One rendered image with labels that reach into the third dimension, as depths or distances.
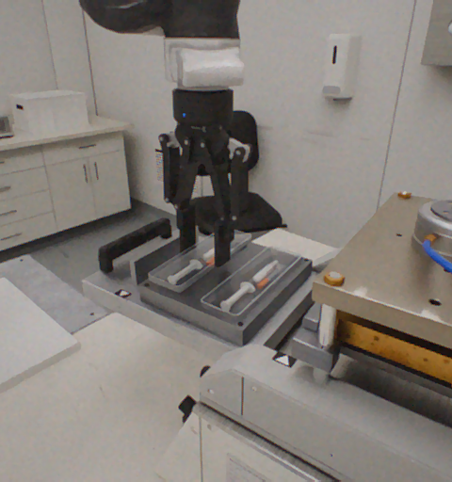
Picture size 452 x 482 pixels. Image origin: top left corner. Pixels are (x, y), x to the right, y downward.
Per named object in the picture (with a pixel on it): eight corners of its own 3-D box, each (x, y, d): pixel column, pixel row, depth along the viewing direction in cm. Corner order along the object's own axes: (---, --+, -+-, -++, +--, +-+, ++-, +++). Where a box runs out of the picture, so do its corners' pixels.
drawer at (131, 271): (322, 295, 64) (328, 251, 61) (250, 383, 48) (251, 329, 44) (177, 247, 79) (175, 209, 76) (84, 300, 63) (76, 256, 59)
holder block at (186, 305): (311, 273, 63) (313, 259, 61) (242, 346, 48) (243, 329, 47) (222, 246, 71) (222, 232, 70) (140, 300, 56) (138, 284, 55)
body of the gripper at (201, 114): (249, 87, 50) (246, 161, 54) (194, 82, 55) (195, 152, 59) (213, 93, 45) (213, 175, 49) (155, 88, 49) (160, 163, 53)
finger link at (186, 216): (183, 212, 57) (178, 211, 58) (184, 255, 60) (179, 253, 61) (195, 205, 59) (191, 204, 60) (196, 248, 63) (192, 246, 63)
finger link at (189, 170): (191, 140, 51) (183, 136, 51) (175, 214, 57) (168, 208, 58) (210, 135, 54) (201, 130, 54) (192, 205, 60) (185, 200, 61)
